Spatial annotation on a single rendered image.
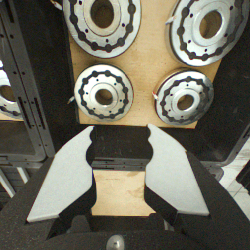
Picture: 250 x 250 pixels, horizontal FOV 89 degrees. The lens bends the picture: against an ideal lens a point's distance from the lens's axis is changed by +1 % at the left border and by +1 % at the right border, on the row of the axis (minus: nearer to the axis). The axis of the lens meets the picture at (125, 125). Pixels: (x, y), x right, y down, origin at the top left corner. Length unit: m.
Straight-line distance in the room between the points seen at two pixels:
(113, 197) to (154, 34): 0.45
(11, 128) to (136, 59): 0.28
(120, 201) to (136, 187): 0.09
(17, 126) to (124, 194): 0.35
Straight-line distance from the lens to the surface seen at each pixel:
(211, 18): 0.27
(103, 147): 0.23
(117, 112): 0.24
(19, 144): 0.28
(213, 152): 0.28
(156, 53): 0.25
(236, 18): 0.27
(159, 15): 0.26
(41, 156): 0.24
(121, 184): 0.43
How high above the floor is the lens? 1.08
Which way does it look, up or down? 60 degrees down
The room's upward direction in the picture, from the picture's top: 179 degrees clockwise
